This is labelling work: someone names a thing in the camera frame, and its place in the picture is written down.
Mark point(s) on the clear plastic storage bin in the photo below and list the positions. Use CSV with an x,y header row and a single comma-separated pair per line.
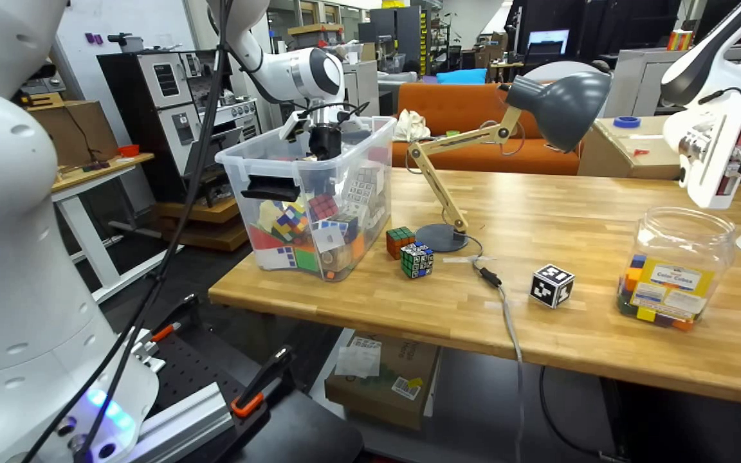
x,y
270,167

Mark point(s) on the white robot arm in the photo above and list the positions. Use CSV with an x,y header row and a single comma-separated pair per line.
x,y
73,390

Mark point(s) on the orange handled clamp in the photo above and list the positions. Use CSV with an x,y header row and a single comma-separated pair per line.
x,y
182,313
270,375

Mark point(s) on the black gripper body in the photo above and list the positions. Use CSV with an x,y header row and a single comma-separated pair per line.
x,y
325,140

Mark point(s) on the red green rubik's cube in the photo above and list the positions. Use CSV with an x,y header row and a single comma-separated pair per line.
x,y
397,240

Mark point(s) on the grey wooden desk lamp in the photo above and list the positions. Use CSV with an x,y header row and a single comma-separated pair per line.
x,y
563,110

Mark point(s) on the pile of rubik's cubes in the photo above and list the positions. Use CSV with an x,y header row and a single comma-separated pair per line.
x,y
329,226

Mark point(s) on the white black cabinet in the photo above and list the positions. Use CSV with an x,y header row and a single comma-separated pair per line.
x,y
162,98

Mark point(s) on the white camera stand right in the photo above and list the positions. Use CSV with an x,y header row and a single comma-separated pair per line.
x,y
706,129

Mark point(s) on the rubik's cube on table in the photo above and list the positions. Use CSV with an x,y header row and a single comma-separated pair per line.
x,y
415,260

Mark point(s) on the clear jar with blocks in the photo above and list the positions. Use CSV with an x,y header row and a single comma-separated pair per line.
x,y
675,267

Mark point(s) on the cardboard box under table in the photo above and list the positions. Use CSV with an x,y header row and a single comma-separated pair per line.
x,y
383,380

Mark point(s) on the black white tag cube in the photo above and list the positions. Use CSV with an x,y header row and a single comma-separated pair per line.
x,y
550,286

